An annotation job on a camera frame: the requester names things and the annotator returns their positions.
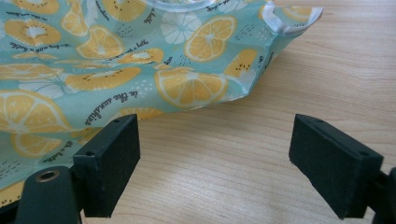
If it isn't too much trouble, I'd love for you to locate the teal lemon-print bag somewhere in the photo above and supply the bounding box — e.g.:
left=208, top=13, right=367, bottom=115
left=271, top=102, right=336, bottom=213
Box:
left=0, top=0, right=325, bottom=209

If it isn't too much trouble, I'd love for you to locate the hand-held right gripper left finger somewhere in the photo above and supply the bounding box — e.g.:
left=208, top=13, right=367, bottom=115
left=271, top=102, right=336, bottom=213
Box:
left=73, top=113, right=141, bottom=218

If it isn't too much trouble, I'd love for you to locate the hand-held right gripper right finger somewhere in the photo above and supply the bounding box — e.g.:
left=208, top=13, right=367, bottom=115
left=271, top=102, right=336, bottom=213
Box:
left=288, top=113, right=385, bottom=220

